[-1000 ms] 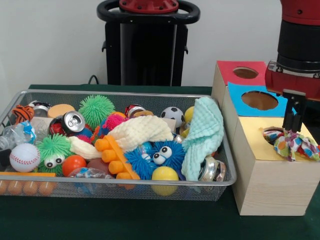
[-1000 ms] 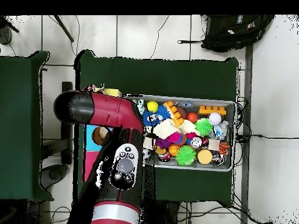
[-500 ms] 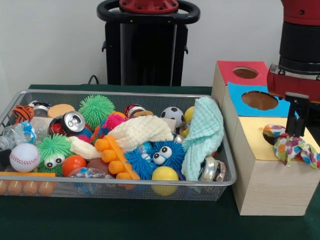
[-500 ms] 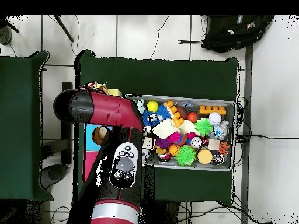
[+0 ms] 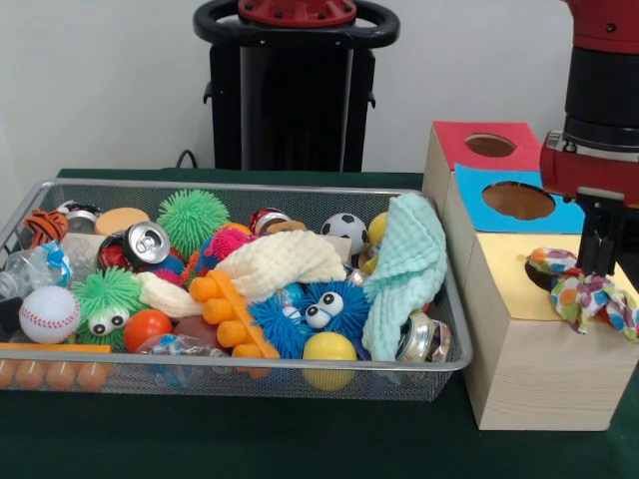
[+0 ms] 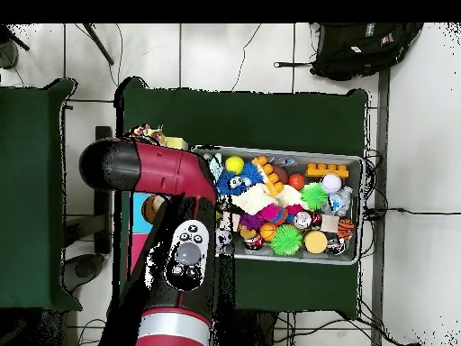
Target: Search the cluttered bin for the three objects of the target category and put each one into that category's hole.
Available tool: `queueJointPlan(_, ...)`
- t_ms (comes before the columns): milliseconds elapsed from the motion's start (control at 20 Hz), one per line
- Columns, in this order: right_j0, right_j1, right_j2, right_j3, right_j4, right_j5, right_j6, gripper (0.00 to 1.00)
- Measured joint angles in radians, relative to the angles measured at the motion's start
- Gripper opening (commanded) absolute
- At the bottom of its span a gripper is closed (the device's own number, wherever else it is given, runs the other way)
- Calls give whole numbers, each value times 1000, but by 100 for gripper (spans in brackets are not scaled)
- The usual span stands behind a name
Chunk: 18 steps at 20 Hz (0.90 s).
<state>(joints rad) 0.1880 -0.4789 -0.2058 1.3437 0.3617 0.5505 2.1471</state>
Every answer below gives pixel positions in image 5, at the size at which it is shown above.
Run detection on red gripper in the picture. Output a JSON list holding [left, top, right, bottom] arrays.
[[539, 146, 639, 276]]

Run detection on polka dot cloth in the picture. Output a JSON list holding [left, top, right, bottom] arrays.
[[526, 247, 639, 344]]

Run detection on wooden box with three holes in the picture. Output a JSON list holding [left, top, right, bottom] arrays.
[[421, 121, 639, 431]]

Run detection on shallow clear mesh bin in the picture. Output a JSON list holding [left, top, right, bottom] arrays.
[[0, 178, 474, 403]]

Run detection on mint green knitted cloth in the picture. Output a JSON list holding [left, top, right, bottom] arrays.
[[362, 193, 448, 361]]

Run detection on yellow ball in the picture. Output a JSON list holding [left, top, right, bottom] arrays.
[[303, 331, 359, 391]]

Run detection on cream knitted cloth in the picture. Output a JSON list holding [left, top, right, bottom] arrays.
[[137, 229, 348, 320]]

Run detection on blue spiky toy with eyes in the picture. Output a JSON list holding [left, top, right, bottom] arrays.
[[248, 279, 373, 360]]

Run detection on long orange toy block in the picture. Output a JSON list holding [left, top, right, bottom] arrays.
[[188, 268, 284, 360]]

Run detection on dark green tablecloth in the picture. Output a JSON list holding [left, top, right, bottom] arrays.
[[0, 168, 639, 479]]

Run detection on green spiky ball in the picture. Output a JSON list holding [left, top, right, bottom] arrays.
[[155, 188, 231, 260]]

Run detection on orange ball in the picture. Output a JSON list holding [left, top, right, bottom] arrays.
[[123, 308, 174, 353]]

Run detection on green spiky toy with eyes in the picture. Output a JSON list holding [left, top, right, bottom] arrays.
[[69, 265, 151, 350]]

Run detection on white baseball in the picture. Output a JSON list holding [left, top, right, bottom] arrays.
[[18, 285, 81, 344]]

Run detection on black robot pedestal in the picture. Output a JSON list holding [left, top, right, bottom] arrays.
[[193, 0, 400, 174]]

